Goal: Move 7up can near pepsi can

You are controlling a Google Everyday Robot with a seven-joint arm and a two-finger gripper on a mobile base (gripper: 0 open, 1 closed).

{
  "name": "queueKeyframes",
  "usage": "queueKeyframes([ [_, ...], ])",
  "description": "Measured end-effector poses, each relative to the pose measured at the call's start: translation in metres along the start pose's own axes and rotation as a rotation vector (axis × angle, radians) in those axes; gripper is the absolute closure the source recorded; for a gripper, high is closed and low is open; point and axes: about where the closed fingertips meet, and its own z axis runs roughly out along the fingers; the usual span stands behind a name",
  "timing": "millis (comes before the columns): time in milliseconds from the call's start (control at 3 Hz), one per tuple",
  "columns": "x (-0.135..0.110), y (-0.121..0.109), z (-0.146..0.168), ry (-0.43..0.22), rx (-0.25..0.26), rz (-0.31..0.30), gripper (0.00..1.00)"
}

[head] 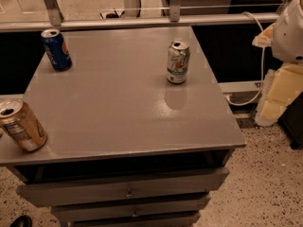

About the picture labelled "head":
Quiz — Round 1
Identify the white cable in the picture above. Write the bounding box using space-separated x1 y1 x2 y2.
225 11 267 107

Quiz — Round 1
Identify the grey drawer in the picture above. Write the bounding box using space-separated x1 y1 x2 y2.
73 211 200 227
51 193 210 221
17 167 229 207

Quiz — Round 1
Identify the grey metal railing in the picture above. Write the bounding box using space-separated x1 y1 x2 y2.
0 0 291 32

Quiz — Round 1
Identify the orange soda can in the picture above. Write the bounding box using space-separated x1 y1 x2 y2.
0 99 47 152

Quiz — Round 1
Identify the bottom grey drawer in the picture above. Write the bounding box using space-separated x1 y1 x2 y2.
73 211 200 227

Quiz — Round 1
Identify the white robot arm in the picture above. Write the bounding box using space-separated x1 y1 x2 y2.
252 0 303 63

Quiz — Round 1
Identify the top grey drawer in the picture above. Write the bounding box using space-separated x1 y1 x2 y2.
17 167 229 207

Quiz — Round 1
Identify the yellow foam block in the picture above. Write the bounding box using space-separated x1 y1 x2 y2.
255 62 303 127

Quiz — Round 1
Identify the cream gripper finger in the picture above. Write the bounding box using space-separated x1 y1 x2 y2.
252 24 275 48

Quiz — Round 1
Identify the white green 7up can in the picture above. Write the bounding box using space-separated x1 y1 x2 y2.
167 39 190 84

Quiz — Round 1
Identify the blue pepsi can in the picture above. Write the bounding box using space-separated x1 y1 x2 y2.
41 28 72 71

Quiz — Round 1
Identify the middle grey drawer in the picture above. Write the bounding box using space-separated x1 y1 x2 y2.
51 193 210 221

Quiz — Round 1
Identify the black shoe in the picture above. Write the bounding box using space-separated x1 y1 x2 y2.
9 215 32 227

